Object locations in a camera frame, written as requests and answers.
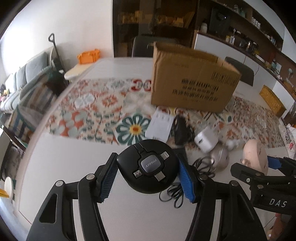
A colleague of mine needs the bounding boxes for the white rectangular charger hub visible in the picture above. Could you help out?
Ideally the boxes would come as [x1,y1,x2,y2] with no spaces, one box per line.
[145,107,175,143]

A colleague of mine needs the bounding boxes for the patterned floral table runner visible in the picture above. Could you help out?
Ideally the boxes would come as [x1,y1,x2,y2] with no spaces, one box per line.
[46,78,284,148]

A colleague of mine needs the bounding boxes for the dark chair right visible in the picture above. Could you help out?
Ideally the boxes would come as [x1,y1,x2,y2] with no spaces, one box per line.
[225,57,254,86]

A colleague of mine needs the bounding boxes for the black power adapter with cable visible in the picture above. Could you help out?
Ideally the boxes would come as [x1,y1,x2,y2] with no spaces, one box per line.
[173,115,195,146]

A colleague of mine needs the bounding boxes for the brown cardboard box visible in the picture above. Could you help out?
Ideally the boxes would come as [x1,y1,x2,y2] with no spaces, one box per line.
[151,42,241,113]

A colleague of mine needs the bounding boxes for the white lower cabinet counter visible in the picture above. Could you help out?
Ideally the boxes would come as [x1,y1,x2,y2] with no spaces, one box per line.
[192,29,296,100]

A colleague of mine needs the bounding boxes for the black round Pisen cable reel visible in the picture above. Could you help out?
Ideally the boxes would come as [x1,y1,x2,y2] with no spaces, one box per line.
[117,139,179,194]

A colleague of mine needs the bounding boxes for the white square power adapter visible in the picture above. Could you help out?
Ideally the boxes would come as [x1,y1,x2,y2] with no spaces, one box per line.
[194,126,219,153]

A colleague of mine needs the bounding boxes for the dark chair left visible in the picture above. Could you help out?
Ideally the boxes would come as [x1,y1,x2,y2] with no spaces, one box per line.
[132,35,177,58]

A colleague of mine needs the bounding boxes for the small white earbud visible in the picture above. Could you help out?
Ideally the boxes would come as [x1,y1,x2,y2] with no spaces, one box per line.
[225,139,244,151]

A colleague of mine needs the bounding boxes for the grey sofa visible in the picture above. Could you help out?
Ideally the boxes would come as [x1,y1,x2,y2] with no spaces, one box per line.
[1,48,55,113]

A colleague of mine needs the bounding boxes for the wooden wall shelf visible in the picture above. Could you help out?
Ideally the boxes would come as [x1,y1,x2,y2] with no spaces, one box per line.
[193,1,295,97]

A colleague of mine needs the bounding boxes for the black upright vacuum cleaner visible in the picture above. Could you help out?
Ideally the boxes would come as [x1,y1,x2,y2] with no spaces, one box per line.
[48,33,69,87]

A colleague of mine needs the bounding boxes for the orange plastic crate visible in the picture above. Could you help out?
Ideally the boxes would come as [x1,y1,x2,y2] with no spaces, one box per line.
[77,49,100,64]

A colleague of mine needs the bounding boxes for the woven yellow tissue box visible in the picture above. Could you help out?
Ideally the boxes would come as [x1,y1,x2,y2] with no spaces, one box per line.
[259,85,287,118]

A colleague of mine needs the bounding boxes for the dark chair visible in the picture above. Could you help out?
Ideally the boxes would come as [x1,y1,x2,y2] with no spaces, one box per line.
[225,57,254,86]
[132,35,177,58]

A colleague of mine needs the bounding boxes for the cream cloud-shaped side table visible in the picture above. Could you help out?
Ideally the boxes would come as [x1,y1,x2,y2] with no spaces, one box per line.
[64,63,93,81]

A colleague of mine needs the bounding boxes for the dark glass display cabinet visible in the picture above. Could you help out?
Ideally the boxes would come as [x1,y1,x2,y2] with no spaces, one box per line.
[112,0,199,57]

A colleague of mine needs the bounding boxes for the white patterned pouch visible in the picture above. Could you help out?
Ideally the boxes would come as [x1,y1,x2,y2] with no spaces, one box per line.
[278,124,295,160]

